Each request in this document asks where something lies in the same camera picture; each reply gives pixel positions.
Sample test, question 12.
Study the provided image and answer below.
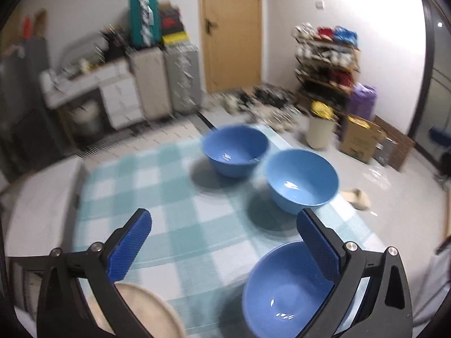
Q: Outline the cream plate stack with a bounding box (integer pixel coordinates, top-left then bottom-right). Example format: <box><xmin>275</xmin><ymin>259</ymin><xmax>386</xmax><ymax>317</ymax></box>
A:
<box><xmin>85</xmin><ymin>282</ymin><xmax>187</xmax><ymax>338</ymax></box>

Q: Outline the blue bowl front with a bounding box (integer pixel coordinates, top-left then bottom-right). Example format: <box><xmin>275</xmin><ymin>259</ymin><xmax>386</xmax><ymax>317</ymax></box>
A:
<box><xmin>242</xmin><ymin>240</ymin><xmax>341</xmax><ymax>337</ymax></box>

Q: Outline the blue bowl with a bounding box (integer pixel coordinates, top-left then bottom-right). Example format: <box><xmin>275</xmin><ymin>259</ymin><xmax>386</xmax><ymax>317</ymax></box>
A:
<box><xmin>242</xmin><ymin>240</ymin><xmax>341</xmax><ymax>337</ymax></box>
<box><xmin>202</xmin><ymin>125</ymin><xmax>270</xmax><ymax>179</ymax></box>
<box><xmin>265</xmin><ymin>148</ymin><xmax>339</xmax><ymax>215</ymax></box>

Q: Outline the blue bowl back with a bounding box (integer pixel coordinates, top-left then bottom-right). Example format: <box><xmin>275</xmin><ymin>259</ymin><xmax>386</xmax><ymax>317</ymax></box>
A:
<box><xmin>202</xmin><ymin>125</ymin><xmax>270</xmax><ymax>179</ymax></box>

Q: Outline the grey side table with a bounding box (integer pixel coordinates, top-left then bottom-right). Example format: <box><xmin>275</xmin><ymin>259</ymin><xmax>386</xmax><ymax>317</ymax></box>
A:
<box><xmin>5</xmin><ymin>156</ymin><xmax>88</xmax><ymax>257</ymax></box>

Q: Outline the beige slipper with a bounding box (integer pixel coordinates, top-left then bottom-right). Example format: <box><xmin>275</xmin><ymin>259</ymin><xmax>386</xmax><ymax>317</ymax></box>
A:
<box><xmin>340</xmin><ymin>188</ymin><xmax>371</xmax><ymax>211</ymax></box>

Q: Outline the teal checkered tablecloth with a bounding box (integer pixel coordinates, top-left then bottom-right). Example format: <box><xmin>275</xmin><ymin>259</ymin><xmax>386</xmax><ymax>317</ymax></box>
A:
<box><xmin>72</xmin><ymin>124</ymin><xmax>387</xmax><ymax>338</ymax></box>

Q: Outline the cardboard box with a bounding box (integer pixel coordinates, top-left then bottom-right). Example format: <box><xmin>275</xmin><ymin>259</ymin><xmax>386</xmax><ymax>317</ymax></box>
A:
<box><xmin>339</xmin><ymin>115</ymin><xmax>385</xmax><ymax>164</ymax></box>

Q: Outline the dark grey refrigerator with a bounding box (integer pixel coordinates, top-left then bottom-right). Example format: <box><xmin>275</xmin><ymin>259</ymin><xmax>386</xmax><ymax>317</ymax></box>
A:
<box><xmin>1</xmin><ymin>37</ymin><xmax>60</xmax><ymax>169</ymax></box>

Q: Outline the cream trash bin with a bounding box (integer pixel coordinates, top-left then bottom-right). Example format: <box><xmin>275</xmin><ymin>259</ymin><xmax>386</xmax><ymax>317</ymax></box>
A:
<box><xmin>306</xmin><ymin>101</ymin><xmax>336</xmax><ymax>150</ymax></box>

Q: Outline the woven laundry basket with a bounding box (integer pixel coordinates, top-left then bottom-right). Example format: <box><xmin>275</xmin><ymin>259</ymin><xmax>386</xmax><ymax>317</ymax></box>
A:
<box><xmin>69</xmin><ymin>100</ymin><xmax>102</xmax><ymax>137</ymax></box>

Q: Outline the purple bag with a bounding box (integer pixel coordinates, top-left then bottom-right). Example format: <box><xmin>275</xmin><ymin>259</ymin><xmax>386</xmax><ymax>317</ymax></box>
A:
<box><xmin>349</xmin><ymin>83</ymin><xmax>378</xmax><ymax>121</ymax></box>

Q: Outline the white drawer desk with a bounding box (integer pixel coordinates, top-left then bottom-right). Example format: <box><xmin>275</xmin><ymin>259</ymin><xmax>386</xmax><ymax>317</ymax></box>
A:
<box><xmin>39</xmin><ymin>59</ymin><xmax>145</xmax><ymax>130</ymax></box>

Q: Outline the wooden shoe rack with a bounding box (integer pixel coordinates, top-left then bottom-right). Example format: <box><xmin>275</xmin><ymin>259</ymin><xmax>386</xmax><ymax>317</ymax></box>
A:
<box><xmin>291</xmin><ymin>23</ymin><xmax>360</xmax><ymax>115</ymax></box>

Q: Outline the beige suitcase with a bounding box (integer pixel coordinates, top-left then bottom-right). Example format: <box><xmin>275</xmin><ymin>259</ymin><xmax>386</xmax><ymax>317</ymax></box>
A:
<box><xmin>130</xmin><ymin>48</ymin><xmax>173</xmax><ymax>121</ymax></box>

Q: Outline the silver suitcase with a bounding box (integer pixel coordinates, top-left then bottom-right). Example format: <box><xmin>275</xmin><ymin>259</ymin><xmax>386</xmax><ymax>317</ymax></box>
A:
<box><xmin>164</xmin><ymin>42</ymin><xmax>203</xmax><ymax>114</ymax></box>

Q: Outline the teal suitcase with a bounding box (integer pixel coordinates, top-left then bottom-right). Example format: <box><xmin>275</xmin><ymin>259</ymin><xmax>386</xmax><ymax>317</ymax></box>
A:
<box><xmin>129</xmin><ymin>0</ymin><xmax>161</xmax><ymax>48</ymax></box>

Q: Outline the stack of shoe boxes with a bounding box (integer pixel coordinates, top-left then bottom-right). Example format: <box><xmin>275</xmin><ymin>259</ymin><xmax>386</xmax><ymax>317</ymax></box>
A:
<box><xmin>158</xmin><ymin>1</ymin><xmax>190</xmax><ymax>46</ymax></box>

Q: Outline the wooden door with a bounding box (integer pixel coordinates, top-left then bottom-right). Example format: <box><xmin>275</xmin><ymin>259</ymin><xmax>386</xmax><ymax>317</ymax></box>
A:
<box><xmin>199</xmin><ymin>0</ymin><xmax>262</xmax><ymax>93</ymax></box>

